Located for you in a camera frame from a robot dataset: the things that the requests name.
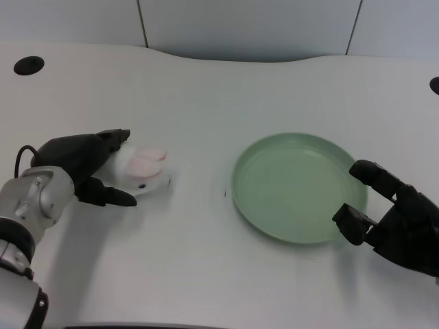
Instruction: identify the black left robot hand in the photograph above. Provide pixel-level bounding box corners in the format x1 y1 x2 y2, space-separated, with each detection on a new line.
29 128 138 208

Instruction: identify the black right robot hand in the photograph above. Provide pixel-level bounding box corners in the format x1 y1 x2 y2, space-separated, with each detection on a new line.
331 159 439 277

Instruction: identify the white plush rabbit doll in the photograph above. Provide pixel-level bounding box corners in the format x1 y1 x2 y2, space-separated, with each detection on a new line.
101 145 174 197

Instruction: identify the green round plate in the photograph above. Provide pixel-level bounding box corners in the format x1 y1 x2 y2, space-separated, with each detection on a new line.
231 132 369 246

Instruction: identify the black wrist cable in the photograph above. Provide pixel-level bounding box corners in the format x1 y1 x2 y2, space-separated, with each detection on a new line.
14 145 39 179

